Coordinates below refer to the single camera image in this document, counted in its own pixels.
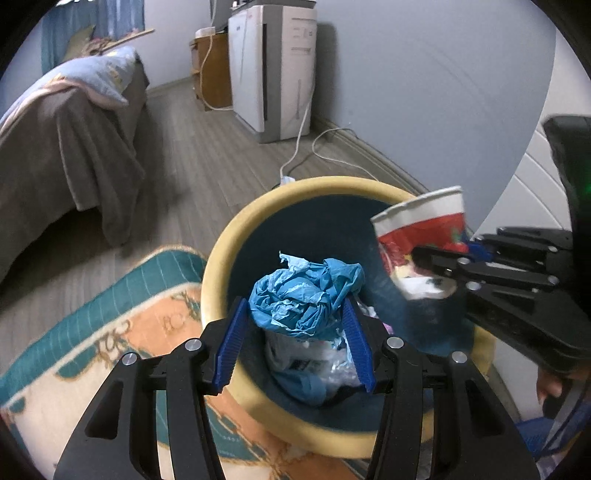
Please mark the wooden window sill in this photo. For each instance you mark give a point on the wooden window sill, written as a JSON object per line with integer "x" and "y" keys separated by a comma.
{"x": 134, "y": 38}

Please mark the pink packet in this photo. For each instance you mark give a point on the pink packet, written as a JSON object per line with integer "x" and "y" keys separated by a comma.
{"x": 387, "y": 328}

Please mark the bed with grey blanket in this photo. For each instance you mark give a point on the bed with grey blanket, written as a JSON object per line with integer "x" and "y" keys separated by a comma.
{"x": 69, "y": 152}

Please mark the white plastic bag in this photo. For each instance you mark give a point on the white plastic bag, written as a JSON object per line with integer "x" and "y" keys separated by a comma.
{"x": 318, "y": 364}

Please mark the wooden cabinet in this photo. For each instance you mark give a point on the wooden cabinet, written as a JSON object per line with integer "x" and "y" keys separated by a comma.
{"x": 217, "y": 69}

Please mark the blue paper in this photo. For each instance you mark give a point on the blue paper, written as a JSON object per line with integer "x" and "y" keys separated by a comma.
{"x": 300, "y": 290}

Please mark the blue pants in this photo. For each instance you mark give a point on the blue pants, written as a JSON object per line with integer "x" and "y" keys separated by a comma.
{"x": 531, "y": 436}

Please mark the person's right hand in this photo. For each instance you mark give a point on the person's right hand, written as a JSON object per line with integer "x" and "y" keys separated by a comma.
{"x": 551, "y": 385}

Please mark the white wardrobe door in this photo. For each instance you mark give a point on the white wardrobe door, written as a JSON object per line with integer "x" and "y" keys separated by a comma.
{"x": 531, "y": 161}

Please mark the blue curtain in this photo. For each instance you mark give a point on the blue curtain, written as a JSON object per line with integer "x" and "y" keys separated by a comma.
{"x": 60, "y": 23}

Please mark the white air purifier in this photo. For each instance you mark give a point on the white air purifier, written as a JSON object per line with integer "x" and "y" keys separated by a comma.
{"x": 286, "y": 83}

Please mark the yellow rimmed teal trash bin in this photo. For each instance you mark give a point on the yellow rimmed teal trash bin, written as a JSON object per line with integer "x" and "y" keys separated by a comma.
{"x": 286, "y": 221}

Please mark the small white box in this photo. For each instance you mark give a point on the small white box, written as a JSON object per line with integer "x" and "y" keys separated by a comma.
{"x": 205, "y": 32}

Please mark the teal and orange patterned mat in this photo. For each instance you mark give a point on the teal and orange patterned mat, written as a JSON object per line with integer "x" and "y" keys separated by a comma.
{"x": 92, "y": 350}

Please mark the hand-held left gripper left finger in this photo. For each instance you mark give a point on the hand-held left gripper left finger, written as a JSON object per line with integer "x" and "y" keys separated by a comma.
{"x": 231, "y": 346}

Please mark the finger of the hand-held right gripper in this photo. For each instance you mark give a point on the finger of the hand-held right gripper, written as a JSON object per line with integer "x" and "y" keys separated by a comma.
{"x": 489, "y": 278}
{"x": 481, "y": 251}

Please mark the white power strip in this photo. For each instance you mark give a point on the white power strip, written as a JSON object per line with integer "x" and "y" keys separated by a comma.
{"x": 286, "y": 180}

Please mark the light blue face mask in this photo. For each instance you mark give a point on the light blue face mask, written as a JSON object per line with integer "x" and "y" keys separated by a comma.
{"x": 300, "y": 392}

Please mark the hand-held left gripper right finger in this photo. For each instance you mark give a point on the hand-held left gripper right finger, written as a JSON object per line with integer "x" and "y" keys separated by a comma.
{"x": 358, "y": 346}

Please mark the olive cushion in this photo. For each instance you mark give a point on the olive cushion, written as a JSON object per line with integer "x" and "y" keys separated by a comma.
{"x": 81, "y": 41}

